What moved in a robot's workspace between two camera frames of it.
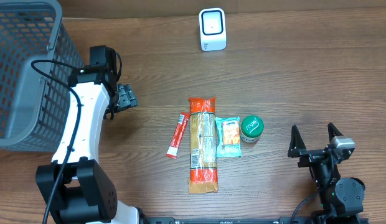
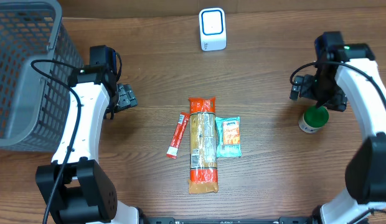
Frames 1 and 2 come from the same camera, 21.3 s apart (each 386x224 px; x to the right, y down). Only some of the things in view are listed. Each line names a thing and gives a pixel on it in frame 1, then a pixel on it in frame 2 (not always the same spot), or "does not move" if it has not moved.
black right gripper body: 314,156 -> 299,88
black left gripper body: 126,98 does not move
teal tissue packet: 228,137 does not move
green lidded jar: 252,127 -> 314,119
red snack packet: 177,137 does not move
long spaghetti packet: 203,166 does not move
